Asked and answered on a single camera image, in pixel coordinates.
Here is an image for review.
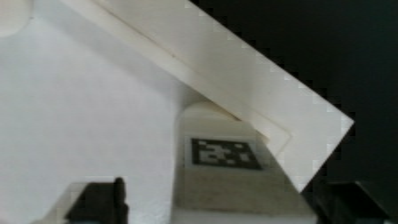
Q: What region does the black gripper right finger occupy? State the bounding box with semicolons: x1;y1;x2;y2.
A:
308;181;398;224

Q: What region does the white square tabletop part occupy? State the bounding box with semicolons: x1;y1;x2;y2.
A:
0;0;352;224

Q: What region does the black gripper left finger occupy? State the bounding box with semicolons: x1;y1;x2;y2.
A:
65;177;130;224

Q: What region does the white table leg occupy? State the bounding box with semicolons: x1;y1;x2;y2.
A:
171;102;317;224

